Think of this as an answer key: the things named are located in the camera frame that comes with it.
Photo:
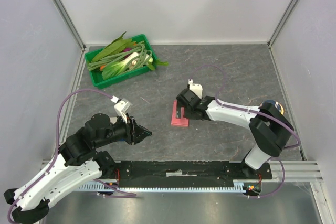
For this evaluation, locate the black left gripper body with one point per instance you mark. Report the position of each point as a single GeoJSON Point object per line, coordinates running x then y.
{"type": "Point", "coordinates": [121, 130]}

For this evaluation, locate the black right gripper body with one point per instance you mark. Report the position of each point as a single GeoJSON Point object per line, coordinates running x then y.
{"type": "Point", "coordinates": [187, 108]}

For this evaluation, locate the pink paper box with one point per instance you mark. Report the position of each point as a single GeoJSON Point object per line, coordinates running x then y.
{"type": "Point", "coordinates": [178, 119]}

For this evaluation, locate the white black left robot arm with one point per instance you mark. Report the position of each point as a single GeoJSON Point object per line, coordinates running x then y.
{"type": "Point", "coordinates": [75, 162]}

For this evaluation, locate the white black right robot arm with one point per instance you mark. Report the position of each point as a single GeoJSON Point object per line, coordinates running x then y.
{"type": "Point", "coordinates": [270, 129]}

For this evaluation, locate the blue white book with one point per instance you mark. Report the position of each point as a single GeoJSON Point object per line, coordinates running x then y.
{"type": "Point", "coordinates": [120, 132]}

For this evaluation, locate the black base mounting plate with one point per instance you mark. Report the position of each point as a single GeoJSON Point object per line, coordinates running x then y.
{"type": "Point", "coordinates": [221, 169]}

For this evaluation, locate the green plastic tray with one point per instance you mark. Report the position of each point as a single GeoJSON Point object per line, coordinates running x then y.
{"type": "Point", "coordinates": [96, 76]}

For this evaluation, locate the bok choy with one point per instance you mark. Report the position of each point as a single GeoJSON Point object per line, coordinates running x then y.
{"type": "Point", "coordinates": [114, 69]}

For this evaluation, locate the green long beans bundle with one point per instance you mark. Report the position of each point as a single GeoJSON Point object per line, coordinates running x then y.
{"type": "Point", "coordinates": [139, 47]}

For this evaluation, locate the white radish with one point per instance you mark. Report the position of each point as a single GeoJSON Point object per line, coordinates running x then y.
{"type": "Point", "coordinates": [134, 58]}

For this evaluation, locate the yellow masking tape roll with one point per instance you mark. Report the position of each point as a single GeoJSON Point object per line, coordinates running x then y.
{"type": "Point", "coordinates": [276, 104]}

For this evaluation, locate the green leafy vegetable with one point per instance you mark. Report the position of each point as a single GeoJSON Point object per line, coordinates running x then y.
{"type": "Point", "coordinates": [117, 46]}

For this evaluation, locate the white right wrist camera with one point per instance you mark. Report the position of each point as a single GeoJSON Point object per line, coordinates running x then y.
{"type": "Point", "coordinates": [195, 87]}

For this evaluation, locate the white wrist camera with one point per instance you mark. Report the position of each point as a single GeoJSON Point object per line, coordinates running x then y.
{"type": "Point", "coordinates": [195, 87]}
{"type": "Point", "coordinates": [121, 106]}

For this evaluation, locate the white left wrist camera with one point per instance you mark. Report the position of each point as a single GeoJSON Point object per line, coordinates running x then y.
{"type": "Point", "coordinates": [121, 106]}

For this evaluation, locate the light blue cable duct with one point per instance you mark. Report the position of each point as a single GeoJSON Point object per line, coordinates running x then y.
{"type": "Point", "coordinates": [237, 187]}

